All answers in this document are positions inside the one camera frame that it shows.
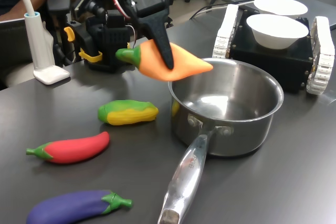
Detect orange toy carrot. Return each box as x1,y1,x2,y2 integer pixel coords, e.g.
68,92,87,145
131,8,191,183
115,40,214,82

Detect red toy chilli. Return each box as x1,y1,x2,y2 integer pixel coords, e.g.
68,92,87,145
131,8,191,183
25,131,110,165

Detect purple toy aubergine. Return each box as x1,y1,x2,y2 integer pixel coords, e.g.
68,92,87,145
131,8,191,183
26,189,133,224

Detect black tracked vehicle, white tracks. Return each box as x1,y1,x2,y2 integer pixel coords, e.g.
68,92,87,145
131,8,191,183
212,3,336,95

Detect white bowl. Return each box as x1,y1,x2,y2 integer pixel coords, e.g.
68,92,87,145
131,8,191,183
246,14,310,50
253,0,308,17

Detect yellow green toy corn cob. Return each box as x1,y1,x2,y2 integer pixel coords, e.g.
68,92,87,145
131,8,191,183
98,99,160,126

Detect steel pan with long handle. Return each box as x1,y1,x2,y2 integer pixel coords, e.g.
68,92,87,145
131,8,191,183
157,58,285,224

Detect white post with blue ring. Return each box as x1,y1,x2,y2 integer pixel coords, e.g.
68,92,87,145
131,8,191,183
13,0,71,86

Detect thin white cable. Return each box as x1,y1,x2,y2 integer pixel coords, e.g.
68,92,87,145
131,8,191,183
189,0,254,20

